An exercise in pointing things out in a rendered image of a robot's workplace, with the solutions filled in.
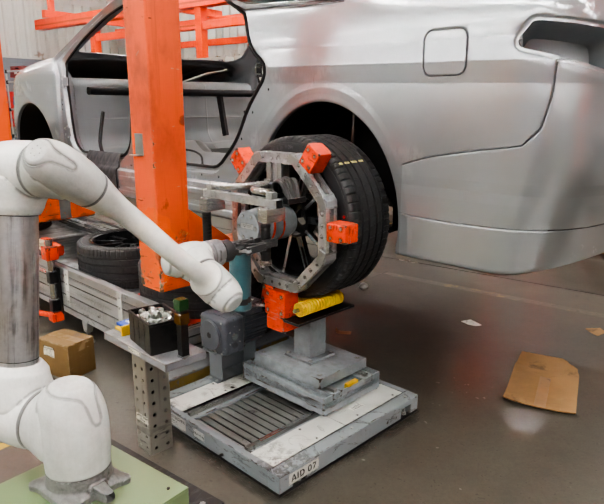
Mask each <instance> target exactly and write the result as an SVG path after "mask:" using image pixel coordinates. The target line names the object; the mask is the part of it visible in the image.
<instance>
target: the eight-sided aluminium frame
mask: <svg viewBox="0 0 604 504"><path fill-rule="evenodd" d="M302 155H303V153H292V152H279V151H272V150H269V151H255V153H254V154H253V155H252V156H251V159H250V160H249V162H248V163H247V165H246V166H245V168H244V169H243V171H242V172H241V174H240V175H239V177H238V178H237V180H236V181H235V182H234V183H246V182H255V180H256V179H257V177H258V176H259V175H260V173H261V172H262V170H263V169H264V167H265V166H266V162H272V163H282V164H287V165H292V166H293V167H294V169H295V170H296V172H297V173H298V175H299V176H300V178H301V179H302V181H303V182H304V184H305V185H306V187H307V188H308V190H309V191H310V193H311V194H312V196H313V197H314V199H315V201H316V202H317V204H318V256H317V257H316V258H315V259H314V260H313V262H312V263H311V264H310V265H309V266H308V267H307V268H306V269H305V270H304V271H303V272H302V273H301V275H300V276H299V277H298V278H294V277H291V276H287V275H284V274H280V273H277V272H273V271H271V270H270V269H269V267H268V266H261V265H260V260H261V254H260V252H258V253H254V254H251V271H252V273H253V275H254V277H255V278H256V280H257V281H258V282H260V283H261V284H263V282H264V283H265V284H267V285H270V286H273V287H276V288H279V289H283V290H286V291H289V292H290V293H291V292H292V293H299V292H302V291H305V290H307V289H308V288H309V287H310V286H311V285H312V284H313V282H314V281H315V280H316V279H317V278H318V277H319V276H320V275H321V274H322V273H323V272H324V271H325V270H326V269H327V268H328V267H329V266H330V265H331V264H333V262H334V261H335V260H336V254H337V251H336V249H337V243H332V242H328V241H327V240H326V237H327V223H329V222H333V221H337V208H338V205H337V199H336V197H335V195H334V193H332V191H331V190H330V188H329V187H328V185H327V184H326V182H325V181H324V179H323V178H322V176H321V175H320V173H314V174H309V173H308V172H307V171H306V170H305V169H304V168H303V167H302V165H301V164H300V163H299V160H300V158H301V156H302ZM248 191H249V189H245V190H231V192H236V193H243V194H248ZM245 210H249V207H248V204H244V203H238V202H232V231H233V232H232V236H233V240H234V241H236V240H242V239H241V238H240V236H239V234H238V230H237V219H238V216H239V214H240V213H241V212H242V211H245Z"/></svg>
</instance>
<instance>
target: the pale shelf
mask: <svg viewBox="0 0 604 504"><path fill-rule="evenodd" d="M104 339H106V340H108V341H109V342H111V343H113V344H115V345H117V346H119V347H120V348H122V349H124V350H126V351H128V352H129V353H131V354H133V355H135V356H137V357H139V358H140V359H142V360H144V361H146V362H148V363H149V364H151V365H153V366H155V367H157V368H158V369H160V370H162V371H164V372H166V373H167V372H170V371H172V370H175V369H178V368H181V367H183V366H186V365H189V364H192V363H194V362H197V361H200V360H202V359H205V358H206V350H204V349H201V348H199V347H197V346H195V345H193V344H191V343H189V354H190V356H189V357H186V358H183V359H182V358H180V357H178V356H177V355H178V350H174V351H170V352H166V353H162V354H158V355H154V356H150V355H149V354H148V353H146V352H145V351H144V350H143V349H142V348H141V347H139V346H138V345H137V344H136V343H135V342H134V341H132V340H131V339H130V335H126V336H123V337H122V336H121V332H120V331H118V330H116V329H112V330H109V331H105V332H104Z"/></svg>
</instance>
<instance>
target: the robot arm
mask: <svg viewBox="0 0 604 504"><path fill-rule="evenodd" d="M48 198H51V199H58V200H64V199H66V200H68V201H70V202H72V203H74V204H77V205H79V206H80V207H83V208H86V209H89V210H91V211H94V212H97V213H99V214H102V215H104V216H106V217H109V218H110V219H112V220H114V221H116V222H117V223H118V224H120V225H121V226H123V227H124V228H125V229H127V230H128V231H129V232H131V233H132V234H133V235H134V236H136V237H137V238H138V239H139V240H141V241H142V242H143V243H144V244H146V245H147V246H148V247H149V248H151V249H152V250H153V251H155V252H156V253H157V254H158V255H160V256H161V267H162V270H163V272H164V273H165V274H166V275H168V276H171V277H175V278H182V279H184V280H186V281H188V282H190V286H191V288H192V290H193V291H194V292H195V293H196V294H197V295H198V296H199V297H200V298H201V299H202V300H203V301H204V302H205V303H207V304H209V305H210V306H211V307H212V308H214V309H216V310H218V311H220V312H224V313H227V312H231V311H233V310H235V309H236V308H237V307H238V306H239V305H240V303H241V302H242V297H243V292H242V289H241V287H240V285H239V283H238V281H237V280H236V279H235V278H234V277H233V276H232V275H231V274H230V273H229V272H228V271H227V270H226V269H225V268H224V267H223V266H222V265H224V263H226V262H230V261H232V260H234V258H235V256H236V255H237V256H239V255H242V254H247V256H249V255H251V254H254V253H258V252H262V251H266V250H267V248H271V247H276V246H278V238H272V239H267V240H262V242H261V240H260V237H259V238H255V239H254V240H253V237H250V240H249V239H247V238H246V239H242V240H236V241H230V240H228V239H225V240H218V239H214V240H209V241H203V242H199V241H191V242H185V243H181V244H177V243H176V242H175V241H174V240H173V239H172V238H170V237H169V236H168V235H167V234H166V233H165V232H164V231H163V230H161V229H160V228H159V227H158V226H157V225H156V224H155V223H154V222H152V221H151V220H150V219H149V218H148V217H147V216H146V215H144V214H143V213H142V212H141V211H140V210H139V209H137V208H136V207H135V206H134V205H133V204H132V203H131V202H129V201H128V200H127V199H126V198H125V197H124V196H123V195H122V194H121V193H120V192H119V191H118V189H117V188H116V187H115V186H114V185H113V184H112V182H111V181H110V180H109V179H108V177H107V176H106V175H105V174H104V173H103V172H102V171H101V170H100V169H99V168H98V167H97V166H96V165H95V164H94V163H93V162H91V161H90V160H89V159H88V158H86V157H85V156H84V155H82V154H81V153H79V152H78V151H76V150H75V149H73V148H72V147H70V146H69V145H67V144H65V143H62V142H60V141H57V140H53V139H48V138H39V139H35V140H33V141H30V140H10V141H1V142H0V442H2V443H5V444H7V445H10V446H14V447H17V448H21V449H27V450H29V451H30V452H31V453H32V454H33V455H34V456H35V457H37V458H38V459H39V460H40V461H42V462H43V463H44V469H45V476H43V477H40V478H37V479H34V480H32V481H31V482H30V483H29V485H28V486H29V491H31V492H35V493H37V494H39V495H40V496H42V497H43V498H45V499H46V500H47V501H49V502H50V503H51V504H90V503H92V502H93V501H95V500H97V501H100V502H103V503H110V502H112V501H113V500H114V498H115V493H114V491H113V490H115V489H117V488H119V487H121V486H124V485H127V484H129V483H130V482H131V476H130V474H129V473H126V472H122V471H120V470H118V469H117V468H115V467H114V466H112V460H111V431H110V422H109V415H108V409H107V405H106V402H105V399H104V397H103V395H102V393H101V391H100V389H99V388H98V386H97V385H96V384H95V383H94V382H93V381H91V380H89V379H88V378H86V377H83V376H77V375H71V376H64V377H61V378H58V379H56V380H53V378H52V375H51V372H50V367H49V365H48V364H47V363H46V362H45V361H44V360H43V359H42V358H41V357H39V215H40V214H42V212H43V210H44V209H45V205H46V202H47V200H48Z"/></svg>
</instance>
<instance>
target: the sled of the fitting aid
mask: <svg viewBox="0 0 604 504"><path fill-rule="evenodd" d="M379 372H380V371H378V370H375V369H372V368H370V367H367V366H366V367H365V368H363V369H361V370H359V371H357V372H355V373H353V374H351V375H349V376H347V377H344V378H342V379H340V380H338V381H336V382H334V383H332V384H330V385H328V386H326V387H324V388H322V389H318V388H315V387H313V386H311V385H309V384H306V383H304V382H302V381H300V380H297V379H295V378H293V377H291V376H288V375H286V374H284V373H282V372H279V371H277V370H275V369H273V368H270V367H268V366H266V365H264V364H261V363H259V362H257V361H255V358H252V359H250V360H247V361H245V362H243V378H245V379H247V380H249V381H251V382H253V383H255V384H258V385H260V386H262V387H264V388H266V389H268V390H270V391H272V392H274V393H276V394H278V395H280V396H282V397H284V398H286V399H288V400H291V401H293V402H295V403H297V404H299V405H301V406H303V407H305V408H307V409H309V410H311V411H313V412H315V413H317V414H319V415H322V416H326V415H328V414H330V413H332V412H334V411H335V410H337V409H339V408H341V407H343V406H345V405H347V404H348V403H350V402H352V401H354V400H356V399H358V398H359V397H361V396H363V395H365V394H367V393H369V392H371V391H372V390H374V389H376V388H378V387H379Z"/></svg>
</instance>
